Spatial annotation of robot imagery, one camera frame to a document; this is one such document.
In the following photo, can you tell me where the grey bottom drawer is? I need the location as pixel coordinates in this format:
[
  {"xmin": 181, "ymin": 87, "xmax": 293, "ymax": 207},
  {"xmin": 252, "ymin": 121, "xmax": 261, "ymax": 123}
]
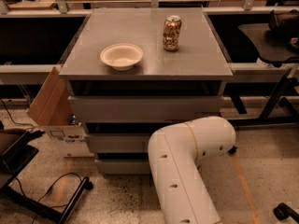
[{"xmin": 95, "ymin": 160, "xmax": 150, "ymax": 175}]

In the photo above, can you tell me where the grey drawer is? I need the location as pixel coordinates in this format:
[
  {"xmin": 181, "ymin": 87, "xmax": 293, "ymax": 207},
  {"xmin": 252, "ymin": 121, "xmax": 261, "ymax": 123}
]
[
  {"xmin": 68, "ymin": 96, "xmax": 223, "ymax": 123},
  {"xmin": 95, "ymin": 160, "xmax": 150, "ymax": 175},
  {"xmin": 85, "ymin": 133, "xmax": 150, "ymax": 153}
]

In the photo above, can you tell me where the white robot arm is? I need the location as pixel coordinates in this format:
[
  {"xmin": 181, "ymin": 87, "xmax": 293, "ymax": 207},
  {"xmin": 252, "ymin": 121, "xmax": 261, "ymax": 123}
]
[{"xmin": 148, "ymin": 117, "xmax": 235, "ymax": 224}]

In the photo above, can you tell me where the grey drawer cabinet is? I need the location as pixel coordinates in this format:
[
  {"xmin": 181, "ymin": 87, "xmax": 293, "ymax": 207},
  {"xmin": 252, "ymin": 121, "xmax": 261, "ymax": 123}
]
[{"xmin": 60, "ymin": 8, "xmax": 228, "ymax": 161}]

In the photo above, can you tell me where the grey top drawer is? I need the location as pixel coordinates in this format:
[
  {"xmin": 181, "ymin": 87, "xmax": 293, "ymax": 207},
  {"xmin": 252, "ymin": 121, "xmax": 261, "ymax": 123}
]
[{"xmin": 68, "ymin": 96, "xmax": 223, "ymax": 123}]

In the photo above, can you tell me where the grey middle drawer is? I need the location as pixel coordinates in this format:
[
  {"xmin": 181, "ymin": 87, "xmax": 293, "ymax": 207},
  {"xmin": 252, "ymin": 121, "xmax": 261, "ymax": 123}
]
[{"xmin": 85, "ymin": 133, "xmax": 150, "ymax": 153}]

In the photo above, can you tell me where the white paper bowl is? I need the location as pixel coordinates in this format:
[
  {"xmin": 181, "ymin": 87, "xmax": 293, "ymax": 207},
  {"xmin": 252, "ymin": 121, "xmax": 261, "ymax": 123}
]
[{"xmin": 100, "ymin": 43, "xmax": 143, "ymax": 71}]

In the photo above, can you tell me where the gold soda can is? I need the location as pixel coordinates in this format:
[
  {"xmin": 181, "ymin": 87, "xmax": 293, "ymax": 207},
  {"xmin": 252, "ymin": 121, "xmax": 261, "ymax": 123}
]
[{"xmin": 163, "ymin": 15, "xmax": 182, "ymax": 51}]

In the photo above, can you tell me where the white printed box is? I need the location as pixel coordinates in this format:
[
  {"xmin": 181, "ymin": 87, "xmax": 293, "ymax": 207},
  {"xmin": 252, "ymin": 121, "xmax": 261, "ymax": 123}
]
[{"xmin": 45, "ymin": 125, "xmax": 93, "ymax": 158}]

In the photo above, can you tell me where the brown cardboard box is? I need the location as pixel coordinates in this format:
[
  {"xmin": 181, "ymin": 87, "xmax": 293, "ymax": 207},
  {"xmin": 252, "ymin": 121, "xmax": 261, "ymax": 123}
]
[{"xmin": 27, "ymin": 67, "xmax": 73, "ymax": 126}]

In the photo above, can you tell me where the black stand base left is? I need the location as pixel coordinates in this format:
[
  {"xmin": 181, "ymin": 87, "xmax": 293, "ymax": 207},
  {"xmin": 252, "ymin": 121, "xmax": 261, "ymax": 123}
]
[{"xmin": 0, "ymin": 128, "xmax": 94, "ymax": 224}]

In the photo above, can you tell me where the black office chair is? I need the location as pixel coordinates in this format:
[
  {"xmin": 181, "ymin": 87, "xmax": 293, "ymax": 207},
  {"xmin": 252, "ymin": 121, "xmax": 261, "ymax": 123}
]
[{"xmin": 238, "ymin": 9, "xmax": 299, "ymax": 67}]

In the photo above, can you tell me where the black caster wheel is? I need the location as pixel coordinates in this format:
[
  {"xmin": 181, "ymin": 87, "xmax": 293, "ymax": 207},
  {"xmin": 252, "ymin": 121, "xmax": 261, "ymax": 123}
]
[{"xmin": 273, "ymin": 203, "xmax": 299, "ymax": 223}]

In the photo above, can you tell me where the grey aluminium rail frame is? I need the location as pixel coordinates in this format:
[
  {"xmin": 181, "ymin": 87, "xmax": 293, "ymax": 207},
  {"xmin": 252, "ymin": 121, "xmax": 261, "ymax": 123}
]
[{"xmin": 1, "ymin": 0, "xmax": 295, "ymax": 81}]

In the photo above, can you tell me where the black floor cable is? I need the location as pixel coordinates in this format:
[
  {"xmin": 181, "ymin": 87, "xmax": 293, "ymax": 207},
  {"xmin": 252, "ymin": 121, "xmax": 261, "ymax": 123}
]
[{"xmin": 0, "ymin": 97, "xmax": 36, "ymax": 130}]

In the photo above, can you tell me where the black table leg frame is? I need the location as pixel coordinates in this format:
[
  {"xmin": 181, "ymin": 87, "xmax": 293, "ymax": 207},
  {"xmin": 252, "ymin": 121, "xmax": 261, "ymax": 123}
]
[{"xmin": 229, "ymin": 76, "xmax": 299, "ymax": 127}]

